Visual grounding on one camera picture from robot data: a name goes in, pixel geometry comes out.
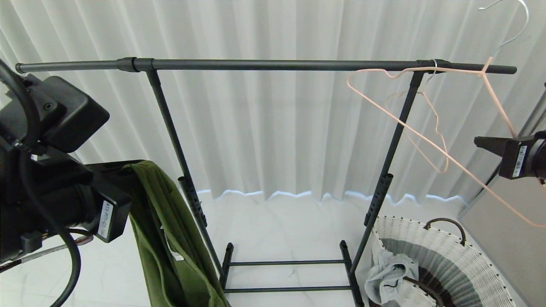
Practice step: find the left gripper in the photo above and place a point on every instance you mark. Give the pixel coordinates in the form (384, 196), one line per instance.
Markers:
(115, 213)

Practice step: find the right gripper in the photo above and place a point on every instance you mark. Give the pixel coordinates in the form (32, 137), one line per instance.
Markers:
(529, 160)

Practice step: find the pink clothes hanger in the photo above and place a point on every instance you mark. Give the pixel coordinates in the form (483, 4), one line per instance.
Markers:
(500, 106)
(446, 162)

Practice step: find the green printed t-shirt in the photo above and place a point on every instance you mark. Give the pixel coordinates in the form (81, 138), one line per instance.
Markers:
(170, 238)

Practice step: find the white laundry basket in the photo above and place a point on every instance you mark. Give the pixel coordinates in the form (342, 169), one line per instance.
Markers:
(469, 264)

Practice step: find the black clothes rack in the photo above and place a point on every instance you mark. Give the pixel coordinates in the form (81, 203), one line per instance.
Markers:
(256, 65)

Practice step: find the white curtain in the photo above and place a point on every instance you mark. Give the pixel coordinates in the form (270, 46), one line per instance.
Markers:
(277, 128)

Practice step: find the pale grey shorts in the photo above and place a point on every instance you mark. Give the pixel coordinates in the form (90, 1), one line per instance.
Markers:
(388, 277)

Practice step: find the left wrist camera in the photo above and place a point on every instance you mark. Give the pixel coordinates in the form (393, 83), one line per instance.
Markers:
(72, 111)

